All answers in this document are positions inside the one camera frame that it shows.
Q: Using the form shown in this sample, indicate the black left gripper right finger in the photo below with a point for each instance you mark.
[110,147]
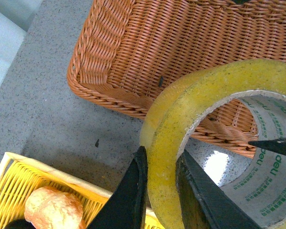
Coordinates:
[203,204]

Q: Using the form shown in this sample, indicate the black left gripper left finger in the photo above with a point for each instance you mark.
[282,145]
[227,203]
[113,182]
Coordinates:
[126,208]

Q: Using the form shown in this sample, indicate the yellow packing tape roll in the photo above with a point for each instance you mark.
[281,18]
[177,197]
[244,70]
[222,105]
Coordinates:
[234,103]

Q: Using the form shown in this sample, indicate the toy bread loaf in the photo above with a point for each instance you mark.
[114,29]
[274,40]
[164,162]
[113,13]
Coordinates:
[49,208]

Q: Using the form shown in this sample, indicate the yellow woven basket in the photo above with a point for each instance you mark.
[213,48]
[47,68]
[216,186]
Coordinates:
[20,176]

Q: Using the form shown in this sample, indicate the brown wicker basket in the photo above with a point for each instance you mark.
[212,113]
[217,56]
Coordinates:
[129,51]

